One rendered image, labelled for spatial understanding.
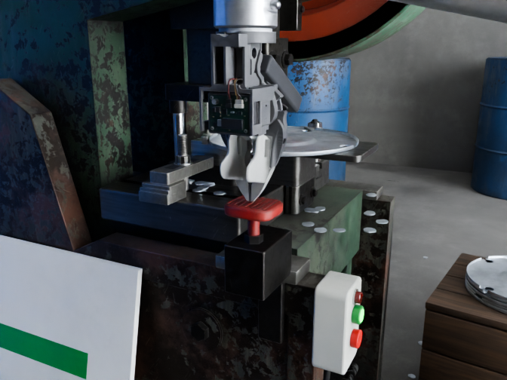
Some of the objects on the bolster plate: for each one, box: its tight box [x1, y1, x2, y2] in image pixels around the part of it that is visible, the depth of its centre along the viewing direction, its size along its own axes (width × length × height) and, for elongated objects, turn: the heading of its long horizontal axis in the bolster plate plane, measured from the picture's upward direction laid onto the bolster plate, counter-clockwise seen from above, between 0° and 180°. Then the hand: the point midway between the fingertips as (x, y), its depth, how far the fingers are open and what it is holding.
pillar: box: [173, 113, 185, 161], centre depth 101 cm, size 2×2×14 cm
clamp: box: [139, 134, 214, 205], centre depth 92 cm, size 6×17×10 cm, turn 153°
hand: (253, 190), depth 68 cm, fingers closed
